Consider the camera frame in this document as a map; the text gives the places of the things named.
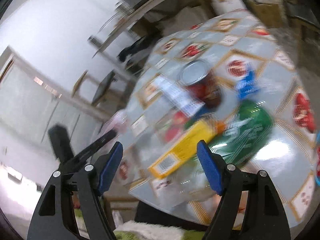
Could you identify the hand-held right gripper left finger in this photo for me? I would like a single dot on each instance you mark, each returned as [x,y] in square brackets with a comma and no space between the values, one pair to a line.
[110,165]

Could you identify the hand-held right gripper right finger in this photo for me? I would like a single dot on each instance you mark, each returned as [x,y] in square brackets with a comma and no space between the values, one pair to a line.
[210,167]

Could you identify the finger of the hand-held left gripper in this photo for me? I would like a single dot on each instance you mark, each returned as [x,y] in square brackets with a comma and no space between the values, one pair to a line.
[95,147]

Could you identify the yellow cardboard box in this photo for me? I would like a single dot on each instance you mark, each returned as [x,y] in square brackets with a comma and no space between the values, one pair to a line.
[185,145]

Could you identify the clear plastic container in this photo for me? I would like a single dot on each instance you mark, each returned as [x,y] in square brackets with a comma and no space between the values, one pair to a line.
[117,122]

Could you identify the orange peel piece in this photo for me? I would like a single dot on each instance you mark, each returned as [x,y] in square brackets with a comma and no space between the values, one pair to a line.
[221,127]

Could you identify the green label plastic bottle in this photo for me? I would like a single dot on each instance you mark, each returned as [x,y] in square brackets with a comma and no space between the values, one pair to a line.
[245,127]

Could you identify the blue wrapper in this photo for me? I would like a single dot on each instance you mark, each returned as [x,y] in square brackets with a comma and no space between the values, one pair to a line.
[246,85]

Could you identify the white door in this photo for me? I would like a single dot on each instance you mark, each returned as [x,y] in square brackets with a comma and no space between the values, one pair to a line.
[37,100]

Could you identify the fruit print tablecloth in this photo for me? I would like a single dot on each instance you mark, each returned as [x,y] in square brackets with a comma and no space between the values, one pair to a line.
[275,142]

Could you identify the white green fluffy garment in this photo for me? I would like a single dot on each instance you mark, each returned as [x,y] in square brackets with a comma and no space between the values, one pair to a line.
[150,230]

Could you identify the red cartoon tin can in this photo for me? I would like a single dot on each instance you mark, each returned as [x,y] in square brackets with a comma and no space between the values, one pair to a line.
[205,90]

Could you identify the small blue box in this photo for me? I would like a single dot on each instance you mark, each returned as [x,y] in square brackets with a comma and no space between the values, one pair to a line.
[175,95]

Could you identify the black clothing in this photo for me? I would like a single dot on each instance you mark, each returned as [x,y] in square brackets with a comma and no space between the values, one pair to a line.
[135,48]

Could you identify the metal thermos flask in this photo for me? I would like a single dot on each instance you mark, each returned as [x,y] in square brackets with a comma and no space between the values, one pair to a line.
[93,40]

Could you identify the metal canister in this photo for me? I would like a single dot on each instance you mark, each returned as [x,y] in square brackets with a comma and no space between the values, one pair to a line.
[123,8]

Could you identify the grey wooden side table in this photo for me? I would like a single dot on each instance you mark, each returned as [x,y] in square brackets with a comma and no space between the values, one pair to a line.
[150,7]

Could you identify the white sack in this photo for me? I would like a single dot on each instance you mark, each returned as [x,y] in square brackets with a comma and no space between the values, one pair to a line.
[180,16]

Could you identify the large cardboard box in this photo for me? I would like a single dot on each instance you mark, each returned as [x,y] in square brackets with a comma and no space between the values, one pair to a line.
[265,12]

